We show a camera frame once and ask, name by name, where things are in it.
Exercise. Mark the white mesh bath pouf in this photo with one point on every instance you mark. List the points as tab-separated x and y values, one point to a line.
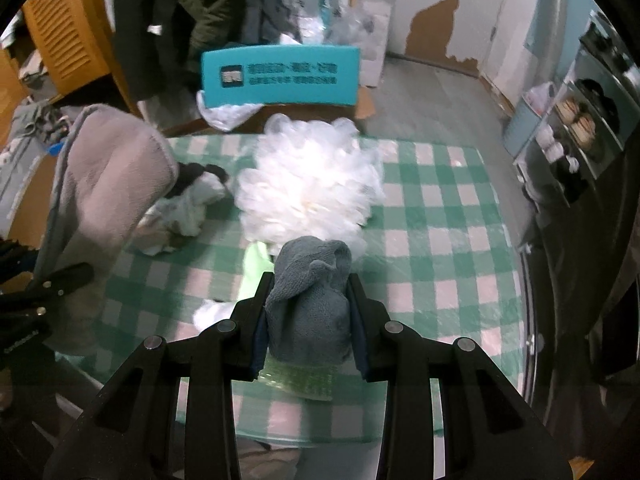
309	179

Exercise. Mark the white plastic bag in box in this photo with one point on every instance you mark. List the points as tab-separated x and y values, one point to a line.
227	117

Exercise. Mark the wooden louvered cabinet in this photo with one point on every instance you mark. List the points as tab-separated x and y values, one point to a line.
63	51

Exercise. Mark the grey soft cushion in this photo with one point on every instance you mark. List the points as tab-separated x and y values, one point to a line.
112	168

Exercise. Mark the green white checkered tablecloth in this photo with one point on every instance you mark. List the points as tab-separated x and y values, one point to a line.
438	256

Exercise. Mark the grey-blue towel cloth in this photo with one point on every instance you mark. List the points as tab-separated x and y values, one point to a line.
307	309

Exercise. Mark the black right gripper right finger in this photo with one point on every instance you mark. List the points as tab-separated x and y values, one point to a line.
490	432

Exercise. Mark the light blue trash bin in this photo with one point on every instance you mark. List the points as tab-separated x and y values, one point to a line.
522	125

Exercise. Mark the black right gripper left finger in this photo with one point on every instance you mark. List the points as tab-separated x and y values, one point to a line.
128	429

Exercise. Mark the light green cloth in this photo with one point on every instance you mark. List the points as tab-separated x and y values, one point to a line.
256	261

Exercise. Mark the green glitter scrub sponge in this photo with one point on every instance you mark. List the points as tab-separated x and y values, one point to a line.
313	383

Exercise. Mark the metal shoe rack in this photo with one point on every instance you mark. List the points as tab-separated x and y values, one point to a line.
585	122

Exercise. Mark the white plastic bag bundle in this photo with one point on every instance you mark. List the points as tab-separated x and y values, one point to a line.
172	221

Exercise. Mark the black sock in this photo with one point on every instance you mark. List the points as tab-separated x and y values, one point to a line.
188	173

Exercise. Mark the teal printed cardboard box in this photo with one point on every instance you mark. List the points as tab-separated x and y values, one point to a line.
281	74

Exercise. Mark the dark hanging jackets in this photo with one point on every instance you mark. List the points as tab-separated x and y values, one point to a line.
159	43

